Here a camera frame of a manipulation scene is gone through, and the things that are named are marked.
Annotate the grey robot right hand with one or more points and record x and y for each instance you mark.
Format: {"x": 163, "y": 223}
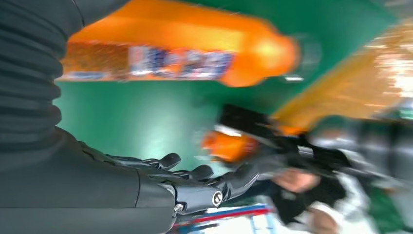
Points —
{"x": 80, "y": 193}

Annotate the person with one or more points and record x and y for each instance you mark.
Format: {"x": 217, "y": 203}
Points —
{"x": 322, "y": 197}

